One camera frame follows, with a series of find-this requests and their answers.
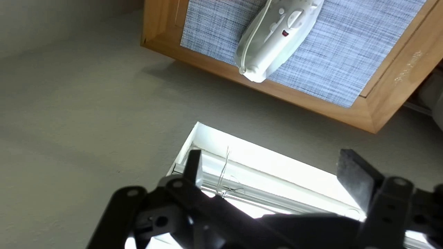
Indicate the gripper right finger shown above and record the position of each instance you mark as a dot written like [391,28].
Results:
[387,207]

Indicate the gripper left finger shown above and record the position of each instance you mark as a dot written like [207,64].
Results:
[193,204]

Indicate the white clothes iron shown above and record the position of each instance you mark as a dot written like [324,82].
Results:
[273,41]

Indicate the window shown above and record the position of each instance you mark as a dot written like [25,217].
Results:
[263,159]

